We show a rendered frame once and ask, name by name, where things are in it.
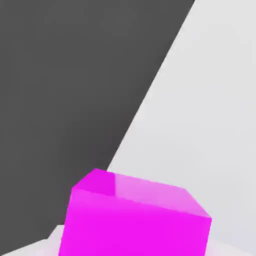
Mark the small magenta cube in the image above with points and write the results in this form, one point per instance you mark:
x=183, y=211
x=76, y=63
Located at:
x=136, y=224

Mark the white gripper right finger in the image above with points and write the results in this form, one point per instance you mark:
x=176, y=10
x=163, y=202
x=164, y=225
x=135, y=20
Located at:
x=224, y=251

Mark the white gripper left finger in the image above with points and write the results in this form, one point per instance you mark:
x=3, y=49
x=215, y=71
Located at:
x=46, y=248

